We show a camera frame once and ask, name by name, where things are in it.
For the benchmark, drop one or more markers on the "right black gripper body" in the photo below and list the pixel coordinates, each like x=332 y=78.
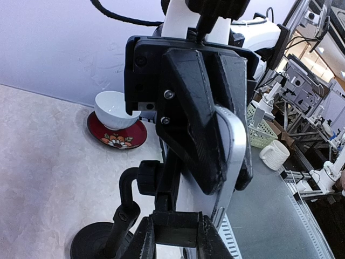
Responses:
x=144 y=61

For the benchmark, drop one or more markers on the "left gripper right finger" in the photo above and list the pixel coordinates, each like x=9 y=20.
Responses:
x=210 y=244

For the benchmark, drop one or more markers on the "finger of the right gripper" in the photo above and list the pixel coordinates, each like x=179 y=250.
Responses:
x=233 y=86
x=188 y=121

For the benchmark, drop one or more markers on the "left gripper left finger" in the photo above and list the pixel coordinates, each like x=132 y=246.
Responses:
x=143 y=243

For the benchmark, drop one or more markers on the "black pole phone stand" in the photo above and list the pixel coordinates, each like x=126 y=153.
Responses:
x=171 y=228

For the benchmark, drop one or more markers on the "black phone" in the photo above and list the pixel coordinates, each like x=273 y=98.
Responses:
x=192 y=199

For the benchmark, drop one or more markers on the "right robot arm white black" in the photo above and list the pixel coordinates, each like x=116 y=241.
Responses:
x=258 y=35

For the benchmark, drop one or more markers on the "red floral plate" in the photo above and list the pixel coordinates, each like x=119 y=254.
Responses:
x=128 y=138

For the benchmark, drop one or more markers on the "white bowl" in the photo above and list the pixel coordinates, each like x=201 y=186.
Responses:
x=110 y=109

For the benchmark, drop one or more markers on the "green plastic basket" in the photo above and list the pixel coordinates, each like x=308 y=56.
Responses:
x=260 y=133

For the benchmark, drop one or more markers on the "white ribbed mug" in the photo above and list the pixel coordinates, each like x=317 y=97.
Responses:
x=274 y=155

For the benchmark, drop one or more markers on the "front aluminium rail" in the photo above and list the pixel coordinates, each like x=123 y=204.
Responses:
x=266 y=221

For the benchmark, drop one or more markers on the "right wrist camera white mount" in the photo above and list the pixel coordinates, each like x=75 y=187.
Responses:
x=210 y=19

